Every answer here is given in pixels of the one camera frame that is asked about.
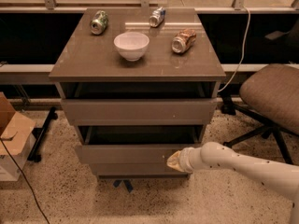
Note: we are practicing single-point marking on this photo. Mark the grey bottom drawer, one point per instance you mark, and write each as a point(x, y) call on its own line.
point(122, 169)

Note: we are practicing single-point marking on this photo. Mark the cardboard box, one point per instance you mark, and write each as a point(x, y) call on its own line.
point(16, 131)

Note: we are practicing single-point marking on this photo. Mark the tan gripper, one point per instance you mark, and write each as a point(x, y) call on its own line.
point(186, 160)

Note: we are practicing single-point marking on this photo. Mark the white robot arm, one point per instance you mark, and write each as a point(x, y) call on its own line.
point(280, 177)

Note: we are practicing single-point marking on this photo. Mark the grey top drawer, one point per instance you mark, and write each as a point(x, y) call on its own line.
point(138, 112)

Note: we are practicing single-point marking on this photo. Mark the white ceramic bowl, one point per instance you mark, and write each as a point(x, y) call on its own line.
point(131, 45)

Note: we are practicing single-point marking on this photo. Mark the green soda can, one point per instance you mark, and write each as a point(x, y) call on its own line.
point(99, 22)

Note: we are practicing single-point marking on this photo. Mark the blue tape cross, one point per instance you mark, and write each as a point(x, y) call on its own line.
point(126, 183)

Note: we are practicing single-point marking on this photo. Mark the black stand leg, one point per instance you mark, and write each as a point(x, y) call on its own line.
point(39, 134)

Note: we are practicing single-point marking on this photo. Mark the brown office chair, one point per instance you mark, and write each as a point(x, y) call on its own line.
point(272, 97)

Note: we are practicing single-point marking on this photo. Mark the brown soda can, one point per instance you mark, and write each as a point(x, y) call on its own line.
point(183, 40)

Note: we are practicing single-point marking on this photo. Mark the grey drawer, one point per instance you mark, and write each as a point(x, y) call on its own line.
point(122, 169)
point(136, 144)
point(138, 112)

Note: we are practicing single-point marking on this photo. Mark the blue silver soda can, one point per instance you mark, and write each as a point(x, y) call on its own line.
point(157, 17)

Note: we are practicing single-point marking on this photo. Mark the grey drawer cabinet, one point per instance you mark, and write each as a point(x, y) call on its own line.
point(137, 94)

